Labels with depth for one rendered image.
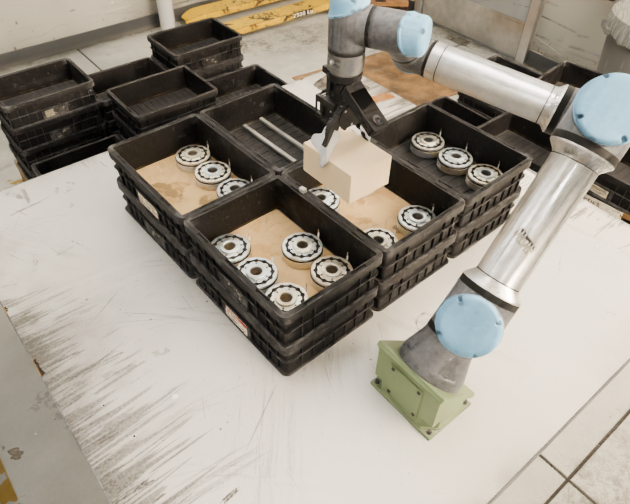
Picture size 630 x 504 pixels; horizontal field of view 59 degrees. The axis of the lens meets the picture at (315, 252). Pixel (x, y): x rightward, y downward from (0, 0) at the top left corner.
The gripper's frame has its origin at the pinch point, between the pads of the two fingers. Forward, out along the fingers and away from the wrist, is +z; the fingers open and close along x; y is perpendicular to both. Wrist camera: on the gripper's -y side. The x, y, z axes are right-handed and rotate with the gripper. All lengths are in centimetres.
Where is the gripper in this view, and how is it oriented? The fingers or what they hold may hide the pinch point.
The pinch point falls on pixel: (346, 157)
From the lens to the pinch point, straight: 127.8
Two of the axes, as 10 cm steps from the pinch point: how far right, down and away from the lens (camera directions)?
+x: -7.7, 4.4, -4.6
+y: -6.3, -5.5, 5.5
